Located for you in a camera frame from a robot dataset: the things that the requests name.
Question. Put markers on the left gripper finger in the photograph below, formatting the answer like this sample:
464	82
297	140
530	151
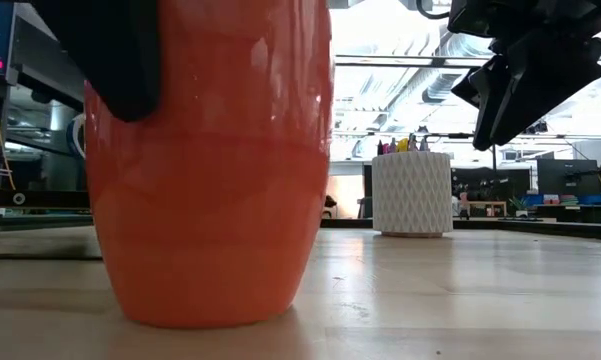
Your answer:
115	50

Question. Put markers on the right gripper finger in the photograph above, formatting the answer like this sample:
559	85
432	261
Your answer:
535	85
477	82

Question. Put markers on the grey marker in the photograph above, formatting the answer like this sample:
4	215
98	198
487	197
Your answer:
413	144

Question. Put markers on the black monitor row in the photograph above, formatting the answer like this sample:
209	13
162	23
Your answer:
500	182

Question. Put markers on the wooden bench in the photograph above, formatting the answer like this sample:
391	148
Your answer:
487	205

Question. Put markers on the person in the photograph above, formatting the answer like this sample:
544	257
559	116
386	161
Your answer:
463	205

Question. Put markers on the white textured pen holder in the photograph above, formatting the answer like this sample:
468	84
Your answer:
412	195

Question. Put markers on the silver ceiling duct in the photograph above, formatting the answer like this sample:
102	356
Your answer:
442	87

